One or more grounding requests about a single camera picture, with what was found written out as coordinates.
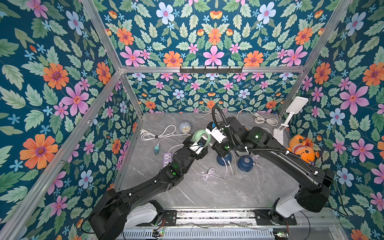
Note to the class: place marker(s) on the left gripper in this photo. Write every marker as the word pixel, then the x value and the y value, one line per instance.
pixel 202 154

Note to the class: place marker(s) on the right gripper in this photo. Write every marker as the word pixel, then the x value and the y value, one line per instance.
pixel 220 149

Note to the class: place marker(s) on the blue meat grinder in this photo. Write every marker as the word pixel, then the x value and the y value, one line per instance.
pixel 224 161
pixel 245 164

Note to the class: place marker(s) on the green meat grinder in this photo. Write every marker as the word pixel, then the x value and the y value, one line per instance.
pixel 201 134

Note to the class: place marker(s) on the blue meat grinder front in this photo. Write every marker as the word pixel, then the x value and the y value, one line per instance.
pixel 245 164

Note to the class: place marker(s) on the green charger adapter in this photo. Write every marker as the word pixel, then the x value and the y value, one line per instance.
pixel 157 149

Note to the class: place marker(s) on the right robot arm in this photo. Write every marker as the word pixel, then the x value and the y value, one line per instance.
pixel 314 183

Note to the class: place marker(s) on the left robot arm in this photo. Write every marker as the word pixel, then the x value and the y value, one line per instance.
pixel 109 216

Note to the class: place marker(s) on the pale blue table clock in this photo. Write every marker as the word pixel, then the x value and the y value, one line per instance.
pixel 185 127

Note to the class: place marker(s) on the purple power strip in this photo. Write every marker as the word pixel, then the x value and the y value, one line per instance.
pixel 168 157

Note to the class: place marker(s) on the orange clownfish plush toy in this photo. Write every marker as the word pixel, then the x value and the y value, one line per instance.
pixel 301 147

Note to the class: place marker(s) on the white folding desk lamp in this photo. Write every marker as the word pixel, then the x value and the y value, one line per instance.
pixel 294 108

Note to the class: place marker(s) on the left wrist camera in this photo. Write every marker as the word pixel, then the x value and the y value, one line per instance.
pixel 198 147

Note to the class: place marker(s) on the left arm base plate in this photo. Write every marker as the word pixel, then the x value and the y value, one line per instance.
pixel 165 218

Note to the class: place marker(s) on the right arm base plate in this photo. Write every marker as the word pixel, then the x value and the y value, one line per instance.
pixel 265 218

